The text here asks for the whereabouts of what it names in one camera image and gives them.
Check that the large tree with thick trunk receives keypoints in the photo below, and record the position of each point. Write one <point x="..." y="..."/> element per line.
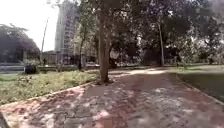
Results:
<point x="103" y="56"/>

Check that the thin tree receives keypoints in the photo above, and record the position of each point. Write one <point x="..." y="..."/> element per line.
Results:
<point x="81" y="50"/>

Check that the red brick path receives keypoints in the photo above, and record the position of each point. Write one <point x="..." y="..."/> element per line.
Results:
<point x="140" y="100"/>

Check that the thin pale pole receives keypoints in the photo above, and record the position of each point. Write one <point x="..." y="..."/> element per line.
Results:
<point x="161" y="46"/>

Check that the tall building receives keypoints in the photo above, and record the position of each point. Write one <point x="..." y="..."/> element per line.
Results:
<point x="65" y="30"/>

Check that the pale kerb beside plants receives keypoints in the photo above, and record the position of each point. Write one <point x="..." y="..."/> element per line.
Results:
<point x="50" y="94"/>

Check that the leaning pole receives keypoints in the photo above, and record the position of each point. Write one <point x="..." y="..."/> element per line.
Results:
<point x="43" y="35"/>

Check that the grass with low plants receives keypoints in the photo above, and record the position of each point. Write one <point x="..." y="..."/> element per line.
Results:
<point x="40" y="85"/>

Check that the dark bush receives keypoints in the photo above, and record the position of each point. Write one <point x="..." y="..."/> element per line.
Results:
<point x="30" y="69"/>

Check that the pale kerb beside lawn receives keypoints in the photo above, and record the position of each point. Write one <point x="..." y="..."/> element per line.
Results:
<point x="200" y="90"/>

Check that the shaded green lawn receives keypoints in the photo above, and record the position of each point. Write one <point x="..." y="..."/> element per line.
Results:
<point x="206" y="83"/>

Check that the dark broad tree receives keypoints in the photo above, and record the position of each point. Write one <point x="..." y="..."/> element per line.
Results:
<point x="13" y="43"/>

